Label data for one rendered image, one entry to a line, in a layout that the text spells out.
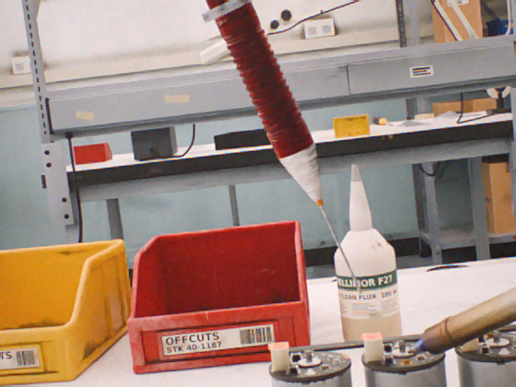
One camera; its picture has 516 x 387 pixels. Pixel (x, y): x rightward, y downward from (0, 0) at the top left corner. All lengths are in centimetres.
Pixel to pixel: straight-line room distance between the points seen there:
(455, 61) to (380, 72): 21
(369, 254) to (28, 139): 434
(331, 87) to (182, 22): 225
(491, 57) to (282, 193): 228
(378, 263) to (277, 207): 415
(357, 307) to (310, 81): 200
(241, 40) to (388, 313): 29
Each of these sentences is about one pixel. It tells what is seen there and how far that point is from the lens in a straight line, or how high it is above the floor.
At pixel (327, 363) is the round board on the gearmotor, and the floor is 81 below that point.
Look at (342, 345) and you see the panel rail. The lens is 29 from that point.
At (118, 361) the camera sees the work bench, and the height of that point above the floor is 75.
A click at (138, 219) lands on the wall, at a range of 471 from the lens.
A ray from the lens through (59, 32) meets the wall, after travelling 477.
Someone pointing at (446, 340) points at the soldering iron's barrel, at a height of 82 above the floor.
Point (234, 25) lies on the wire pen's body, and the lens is 24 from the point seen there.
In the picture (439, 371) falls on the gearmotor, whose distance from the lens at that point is 27.
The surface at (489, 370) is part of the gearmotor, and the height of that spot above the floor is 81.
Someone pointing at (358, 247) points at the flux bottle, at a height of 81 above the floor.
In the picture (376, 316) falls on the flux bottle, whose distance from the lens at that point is 50.
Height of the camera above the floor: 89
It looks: 6 degrees down
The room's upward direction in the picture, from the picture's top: 7 degrees counter-clockwise
